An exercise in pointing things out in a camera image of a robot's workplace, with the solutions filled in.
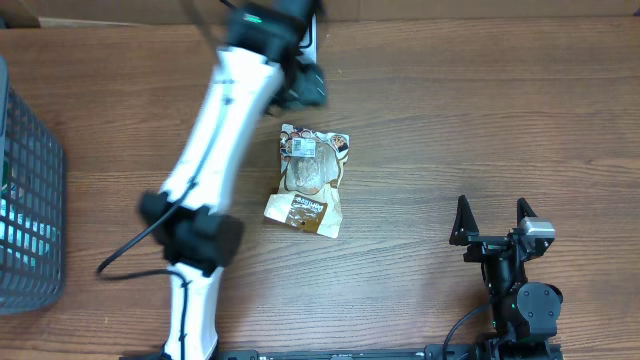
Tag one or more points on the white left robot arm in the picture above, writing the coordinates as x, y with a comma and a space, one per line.
268, 58

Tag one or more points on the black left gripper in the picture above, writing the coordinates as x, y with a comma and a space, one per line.
307, 84

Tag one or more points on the brown clear snack bag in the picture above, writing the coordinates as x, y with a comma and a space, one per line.
312, 168

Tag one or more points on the dark grey mesh basket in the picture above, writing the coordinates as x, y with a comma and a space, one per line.
33, 207

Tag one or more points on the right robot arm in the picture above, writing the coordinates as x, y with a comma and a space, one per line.
524, 313

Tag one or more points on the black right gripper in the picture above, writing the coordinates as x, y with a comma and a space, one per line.
483, 244

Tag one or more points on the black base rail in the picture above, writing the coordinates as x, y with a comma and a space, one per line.
430, 352

